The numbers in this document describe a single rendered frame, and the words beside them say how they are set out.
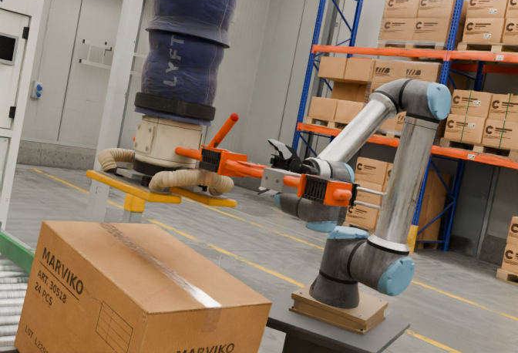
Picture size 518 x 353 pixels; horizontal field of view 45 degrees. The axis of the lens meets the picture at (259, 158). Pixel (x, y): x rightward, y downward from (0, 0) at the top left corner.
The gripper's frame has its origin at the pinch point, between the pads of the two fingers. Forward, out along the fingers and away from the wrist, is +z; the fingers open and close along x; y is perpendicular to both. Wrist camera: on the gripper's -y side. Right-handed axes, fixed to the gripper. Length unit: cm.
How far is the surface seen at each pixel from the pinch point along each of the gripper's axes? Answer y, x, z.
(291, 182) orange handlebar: -26.9, 0.0, 17.0
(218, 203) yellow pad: 8.6, -11.9, 6.1
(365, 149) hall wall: 601, 3, -830
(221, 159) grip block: -3.4, 0.9, 17.9
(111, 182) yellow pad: 27.7, -11.6, 28.4
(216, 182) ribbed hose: 6.1, -6.0, 10.1
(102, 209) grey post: 337, -82, -150
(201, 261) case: 21.1, -32.1, -2.2
